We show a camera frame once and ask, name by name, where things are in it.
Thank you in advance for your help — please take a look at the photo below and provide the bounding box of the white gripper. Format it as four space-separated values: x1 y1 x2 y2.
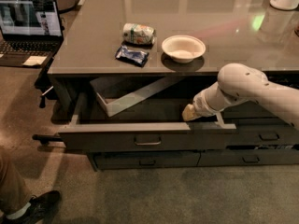
182 82 240 121

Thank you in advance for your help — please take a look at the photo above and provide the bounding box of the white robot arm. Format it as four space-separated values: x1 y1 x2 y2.
182 63 299 130

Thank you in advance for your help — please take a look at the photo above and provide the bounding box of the grey tray inside drawer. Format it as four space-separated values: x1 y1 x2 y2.
90 76 183 117

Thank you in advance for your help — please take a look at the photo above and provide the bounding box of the black open laptop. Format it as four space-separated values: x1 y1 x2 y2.
0 0 64 67

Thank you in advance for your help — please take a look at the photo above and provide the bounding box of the white paper bowl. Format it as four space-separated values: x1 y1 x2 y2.
162 35 206 63

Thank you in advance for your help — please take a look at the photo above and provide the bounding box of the blue snack packet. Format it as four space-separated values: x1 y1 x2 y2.
115 45 150 67

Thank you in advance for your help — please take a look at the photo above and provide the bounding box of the crushed green white can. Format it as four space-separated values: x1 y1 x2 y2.
122 23 155 45

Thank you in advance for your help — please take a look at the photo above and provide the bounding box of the white sticky note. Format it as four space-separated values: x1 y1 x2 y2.
22 56 46 66

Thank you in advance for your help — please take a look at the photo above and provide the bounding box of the black sneaker shoe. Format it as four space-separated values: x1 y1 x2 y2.
2 190 61 224

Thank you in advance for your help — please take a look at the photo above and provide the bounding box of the brown trouser leg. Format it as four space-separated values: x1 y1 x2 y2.
0 148 31 216

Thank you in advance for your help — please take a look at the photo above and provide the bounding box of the white sock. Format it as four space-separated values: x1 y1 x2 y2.
5 203 31 220

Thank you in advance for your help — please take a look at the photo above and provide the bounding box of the grey drawer cabinet frame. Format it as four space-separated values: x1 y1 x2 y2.
53 77 299 170

